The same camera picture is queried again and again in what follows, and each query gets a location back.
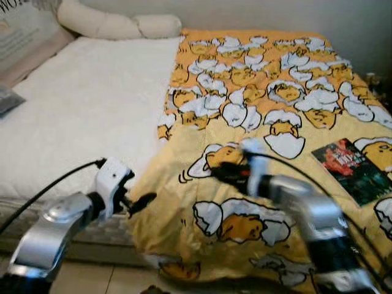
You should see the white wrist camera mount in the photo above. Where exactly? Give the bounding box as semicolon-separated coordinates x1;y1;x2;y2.
242;140;270;197
95;158;134;220

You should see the dark red-titled paperback book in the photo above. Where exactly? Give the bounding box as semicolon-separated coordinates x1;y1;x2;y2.
311;138;392;207

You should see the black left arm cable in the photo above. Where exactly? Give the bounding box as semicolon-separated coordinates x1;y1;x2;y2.
0;158;108;236

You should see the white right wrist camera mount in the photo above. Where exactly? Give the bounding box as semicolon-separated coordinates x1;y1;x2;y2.
242;140;270;197

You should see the black bedside table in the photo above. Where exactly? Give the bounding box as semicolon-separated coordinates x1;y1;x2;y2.
361;72;392;115

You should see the yellow egg cartoon blanket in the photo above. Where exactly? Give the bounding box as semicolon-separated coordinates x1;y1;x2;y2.
126;29;392;294

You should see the cream knotted long pillow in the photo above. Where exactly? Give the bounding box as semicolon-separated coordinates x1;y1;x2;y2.
56;0;183;40

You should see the white quilted mattress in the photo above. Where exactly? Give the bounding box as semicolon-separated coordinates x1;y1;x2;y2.
0;36;184;259

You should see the beige printed headboard cushion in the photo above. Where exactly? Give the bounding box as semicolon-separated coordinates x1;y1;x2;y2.
0;0;75;88

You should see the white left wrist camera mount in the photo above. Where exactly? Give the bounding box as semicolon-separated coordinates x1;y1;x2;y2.
95;158;134;220

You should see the dark robot left leg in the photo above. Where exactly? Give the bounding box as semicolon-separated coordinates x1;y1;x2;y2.
138;285;167;294

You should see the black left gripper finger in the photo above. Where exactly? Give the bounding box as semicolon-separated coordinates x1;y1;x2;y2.
129;194;158;216

